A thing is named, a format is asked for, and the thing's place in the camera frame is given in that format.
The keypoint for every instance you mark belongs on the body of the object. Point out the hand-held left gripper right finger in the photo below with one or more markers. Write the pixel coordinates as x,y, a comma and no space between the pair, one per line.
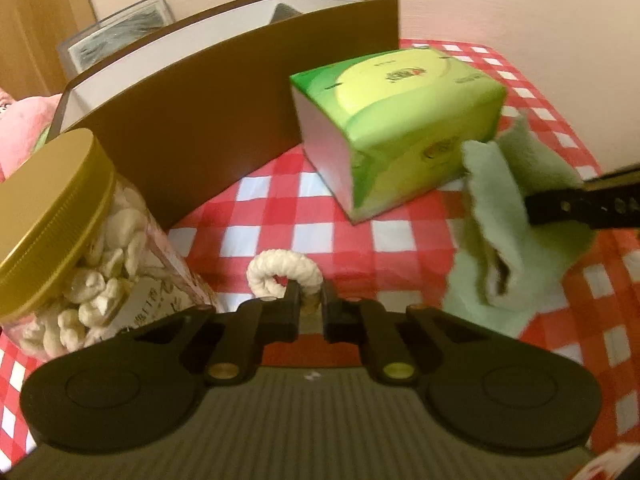
331,315

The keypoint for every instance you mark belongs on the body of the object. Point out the pink starfish plush toy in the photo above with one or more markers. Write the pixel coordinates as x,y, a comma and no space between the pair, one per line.
25,130

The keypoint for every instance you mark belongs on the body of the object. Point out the green tissue pack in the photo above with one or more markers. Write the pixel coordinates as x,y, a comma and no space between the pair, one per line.
400,110

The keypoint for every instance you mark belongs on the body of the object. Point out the light green cloth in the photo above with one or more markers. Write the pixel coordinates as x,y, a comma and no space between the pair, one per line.
495,195

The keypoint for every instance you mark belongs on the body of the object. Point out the silver picture frame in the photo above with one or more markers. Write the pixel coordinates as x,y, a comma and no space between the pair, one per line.
120,30

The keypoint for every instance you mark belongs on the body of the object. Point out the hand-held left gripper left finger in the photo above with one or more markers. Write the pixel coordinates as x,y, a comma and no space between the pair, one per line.
292,310

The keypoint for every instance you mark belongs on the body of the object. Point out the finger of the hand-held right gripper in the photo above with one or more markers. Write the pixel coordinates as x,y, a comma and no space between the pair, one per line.
600,205

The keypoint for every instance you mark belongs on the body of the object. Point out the gold lid nut jar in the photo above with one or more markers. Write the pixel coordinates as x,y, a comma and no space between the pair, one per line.
50,210

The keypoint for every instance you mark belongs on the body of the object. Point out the dark cloth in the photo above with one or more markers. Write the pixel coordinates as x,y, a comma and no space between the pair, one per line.
286,14

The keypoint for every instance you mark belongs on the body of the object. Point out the red white checked tablecloth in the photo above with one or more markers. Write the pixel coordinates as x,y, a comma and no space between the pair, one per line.
310,200

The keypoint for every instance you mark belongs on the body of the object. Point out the brown curtain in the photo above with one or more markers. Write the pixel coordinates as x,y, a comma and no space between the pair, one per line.
30,20

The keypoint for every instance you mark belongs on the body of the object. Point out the red white printed packet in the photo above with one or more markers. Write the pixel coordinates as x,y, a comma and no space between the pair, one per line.
610,462

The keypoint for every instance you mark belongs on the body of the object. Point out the brown cardboard box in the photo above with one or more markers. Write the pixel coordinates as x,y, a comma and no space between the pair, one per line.
225,110

